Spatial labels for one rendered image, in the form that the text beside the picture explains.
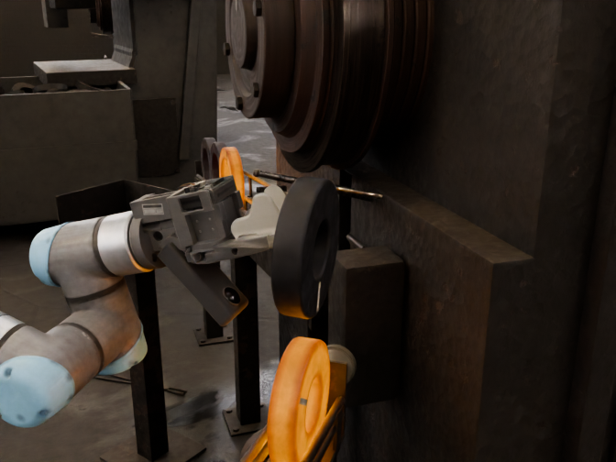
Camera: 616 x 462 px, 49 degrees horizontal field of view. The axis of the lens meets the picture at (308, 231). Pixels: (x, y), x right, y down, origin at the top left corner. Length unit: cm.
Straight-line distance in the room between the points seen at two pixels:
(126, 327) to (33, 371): 16
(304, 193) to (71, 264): 31
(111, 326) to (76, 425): 130
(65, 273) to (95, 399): 140
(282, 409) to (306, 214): 22
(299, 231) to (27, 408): 34
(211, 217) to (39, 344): 23
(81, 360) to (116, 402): 141
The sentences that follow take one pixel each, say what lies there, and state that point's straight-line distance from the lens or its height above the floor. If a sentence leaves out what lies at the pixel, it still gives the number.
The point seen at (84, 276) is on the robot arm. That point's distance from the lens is 86.
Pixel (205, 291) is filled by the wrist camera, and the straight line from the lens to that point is 78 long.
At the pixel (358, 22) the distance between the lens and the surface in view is 96.
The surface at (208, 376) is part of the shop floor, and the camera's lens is 229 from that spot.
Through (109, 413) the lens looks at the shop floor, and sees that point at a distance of 217.
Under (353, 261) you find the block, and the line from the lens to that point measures 100.
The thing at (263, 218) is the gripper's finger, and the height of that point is 94.
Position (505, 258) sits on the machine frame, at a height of 87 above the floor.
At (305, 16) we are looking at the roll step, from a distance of 100.
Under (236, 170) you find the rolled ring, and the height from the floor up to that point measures 72.
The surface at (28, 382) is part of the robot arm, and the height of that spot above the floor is 80.
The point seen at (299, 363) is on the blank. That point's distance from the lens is 78.
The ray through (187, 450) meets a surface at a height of 1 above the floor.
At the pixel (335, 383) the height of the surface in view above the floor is 69.
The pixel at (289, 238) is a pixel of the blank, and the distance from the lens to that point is 67.
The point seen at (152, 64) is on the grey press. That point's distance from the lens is 402.
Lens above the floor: 116
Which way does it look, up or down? 19 degrees down
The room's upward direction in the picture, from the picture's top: straight up
